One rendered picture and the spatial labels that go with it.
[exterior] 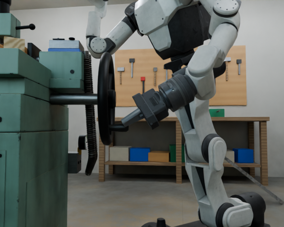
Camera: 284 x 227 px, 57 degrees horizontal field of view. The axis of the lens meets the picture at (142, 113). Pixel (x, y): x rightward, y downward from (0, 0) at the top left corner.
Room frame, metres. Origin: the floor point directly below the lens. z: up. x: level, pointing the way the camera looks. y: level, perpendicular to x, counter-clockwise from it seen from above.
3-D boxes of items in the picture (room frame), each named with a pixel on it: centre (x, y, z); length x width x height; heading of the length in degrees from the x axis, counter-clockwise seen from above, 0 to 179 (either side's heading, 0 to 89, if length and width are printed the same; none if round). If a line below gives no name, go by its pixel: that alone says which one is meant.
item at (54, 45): (0.89, 0.25, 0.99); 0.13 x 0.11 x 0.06; 2
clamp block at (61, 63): (0.88, 0.26, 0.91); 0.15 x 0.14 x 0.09; 2
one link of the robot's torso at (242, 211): (1.38, -0.42, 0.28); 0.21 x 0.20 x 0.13; 122
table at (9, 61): (0.88, 0.34, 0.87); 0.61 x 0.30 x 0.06; 2
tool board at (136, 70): (3.99, -0.56, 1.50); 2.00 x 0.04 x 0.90; 83
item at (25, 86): (0.81, 0.39, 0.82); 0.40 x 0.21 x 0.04; 2
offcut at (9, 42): (0.64, 0.32, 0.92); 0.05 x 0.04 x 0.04; 118
